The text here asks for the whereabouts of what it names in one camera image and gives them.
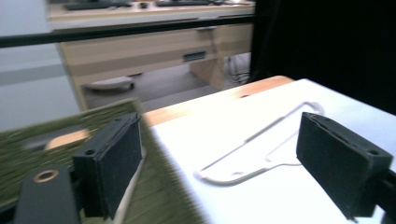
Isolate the black keyboard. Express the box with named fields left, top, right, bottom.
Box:
left=63, top=0, right=134, bottom=11
left=155, top=0, right=213, bottom=7

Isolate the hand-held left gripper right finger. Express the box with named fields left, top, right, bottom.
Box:
left=295, top=111, right=394, bottom=220

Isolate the green woven basket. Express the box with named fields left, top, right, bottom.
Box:
left=0, top=97, right=205, bottom=224

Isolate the black metal bar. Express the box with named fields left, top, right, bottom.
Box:
left=0, top=15, right=256, bottom=49

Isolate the grey wheeled platform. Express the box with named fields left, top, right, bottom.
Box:
left=84, top=76, right=135, bottom=92

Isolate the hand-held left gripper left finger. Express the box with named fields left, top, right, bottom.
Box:
left=72, top=112, right=144, bottom=220

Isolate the black curtain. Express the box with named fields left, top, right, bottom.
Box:
left=250, top=0, right=396, bottom=116

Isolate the beige wooden desk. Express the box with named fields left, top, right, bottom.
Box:
left=48, top=0, right=256, bottom=111

